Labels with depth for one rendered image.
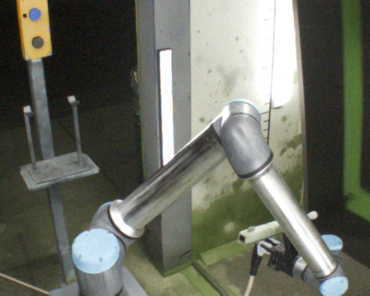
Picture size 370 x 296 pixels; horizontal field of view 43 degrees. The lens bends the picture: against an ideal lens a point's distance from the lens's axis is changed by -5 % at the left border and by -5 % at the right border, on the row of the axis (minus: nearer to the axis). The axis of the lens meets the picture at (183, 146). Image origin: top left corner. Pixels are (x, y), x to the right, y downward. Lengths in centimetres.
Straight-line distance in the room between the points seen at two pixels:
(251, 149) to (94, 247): 57
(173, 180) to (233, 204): 127
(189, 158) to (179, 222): 114
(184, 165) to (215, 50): 93
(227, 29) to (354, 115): 70
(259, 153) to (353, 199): 130
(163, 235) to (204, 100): 73
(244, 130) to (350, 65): 97
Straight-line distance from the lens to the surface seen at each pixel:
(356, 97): 226
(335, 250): 168
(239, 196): 275
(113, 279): 157
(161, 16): 212
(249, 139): 131
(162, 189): 153
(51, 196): 244
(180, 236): 265
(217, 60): 232
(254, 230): 187
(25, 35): 207
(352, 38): 214
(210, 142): 144
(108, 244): 154
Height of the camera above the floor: 185
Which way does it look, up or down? 27 degrees down
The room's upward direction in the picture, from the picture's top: 1 degrees counter-clockwise
